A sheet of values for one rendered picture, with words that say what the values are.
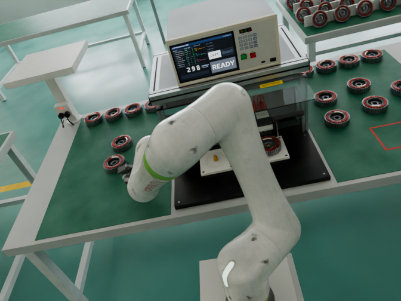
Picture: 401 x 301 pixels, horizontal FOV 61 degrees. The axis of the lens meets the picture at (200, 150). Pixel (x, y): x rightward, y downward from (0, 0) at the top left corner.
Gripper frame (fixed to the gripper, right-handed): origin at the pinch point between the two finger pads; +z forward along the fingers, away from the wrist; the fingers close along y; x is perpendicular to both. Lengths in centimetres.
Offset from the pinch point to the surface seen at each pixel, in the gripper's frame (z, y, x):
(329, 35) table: 10, 128, 111
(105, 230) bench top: 3.2, -11.9, -23.5
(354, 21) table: 2, 145, 121
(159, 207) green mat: -4.2, 9.2, -14.4
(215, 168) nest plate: -11.7, 32.4, 2.4
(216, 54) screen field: -39, 24, 41
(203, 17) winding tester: -37, 20, 61
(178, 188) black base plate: -6.2, 17.0, -6.1
